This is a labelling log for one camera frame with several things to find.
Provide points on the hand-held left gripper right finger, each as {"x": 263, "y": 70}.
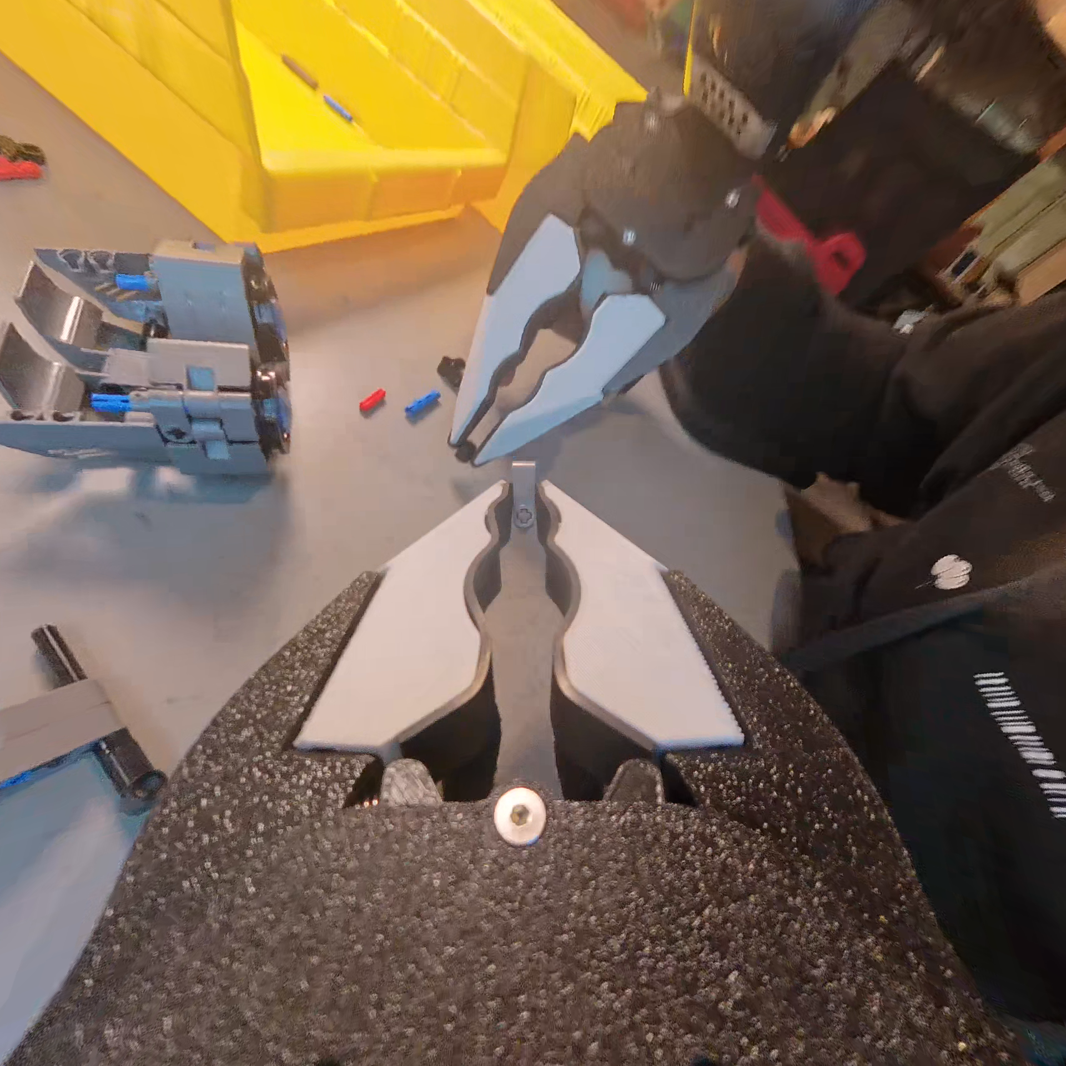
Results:
{"x": 645, "y": 658}

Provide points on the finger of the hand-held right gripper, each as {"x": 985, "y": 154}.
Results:
{"x": 516, "y": 291}
{"x": 616, "y": 350}

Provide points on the person's right forearm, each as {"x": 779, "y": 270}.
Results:
{"x": 791, "y": 375}

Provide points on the yellow storage bin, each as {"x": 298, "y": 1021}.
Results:
{"x": 566, "y": 75}

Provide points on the grey toy robot head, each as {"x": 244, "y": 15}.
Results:
{"x": 191, "y": 375}

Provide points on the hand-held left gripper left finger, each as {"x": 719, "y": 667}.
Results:
{"x": 400, "y": 658}

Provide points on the blue connector pin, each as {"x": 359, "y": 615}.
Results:
{"x": 12, "y": 780}
{"x": 337, "y": 106}

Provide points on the small dark building piece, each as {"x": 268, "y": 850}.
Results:
{"x": 300, "y": 71}

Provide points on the yellow bin with dividers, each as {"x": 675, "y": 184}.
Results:
{"x": 166, "y": 125}

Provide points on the blue axle pin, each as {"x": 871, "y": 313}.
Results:
{"x": 422, "y": 404}

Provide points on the black pin connector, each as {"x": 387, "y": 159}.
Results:
{"x": 133, "y": 766}

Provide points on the grey desk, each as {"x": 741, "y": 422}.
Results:
{"x": 250, "y": 541}

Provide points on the black angled connector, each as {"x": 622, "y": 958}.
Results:
{"x": 450, "y": 371}

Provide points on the scattered small building pieces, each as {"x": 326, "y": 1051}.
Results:
{"x": 21, "y": 162}

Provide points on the red connector pin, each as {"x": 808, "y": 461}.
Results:
{"x": 373, "y": 401}

